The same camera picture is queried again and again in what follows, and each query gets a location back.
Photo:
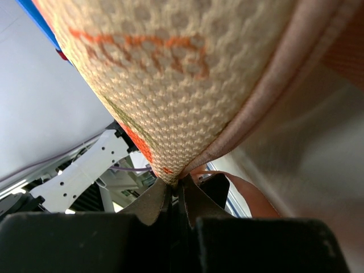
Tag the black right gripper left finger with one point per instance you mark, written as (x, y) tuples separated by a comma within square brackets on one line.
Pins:
[(132, 240)]

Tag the blue plastic bin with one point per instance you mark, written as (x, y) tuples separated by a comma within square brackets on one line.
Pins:
[(33, 13)]

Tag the pink mesh laundry bag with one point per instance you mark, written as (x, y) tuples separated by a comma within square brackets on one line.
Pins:
[(191, 81)]

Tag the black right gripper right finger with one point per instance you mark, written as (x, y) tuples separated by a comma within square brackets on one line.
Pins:
[(218, 242)]

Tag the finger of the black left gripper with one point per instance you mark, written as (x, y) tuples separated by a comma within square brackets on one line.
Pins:
[(216, 186)]

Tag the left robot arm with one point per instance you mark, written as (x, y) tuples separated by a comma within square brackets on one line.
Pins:
[(58, 194)]

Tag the red bra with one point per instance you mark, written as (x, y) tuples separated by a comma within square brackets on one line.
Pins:
[(61, 54)]

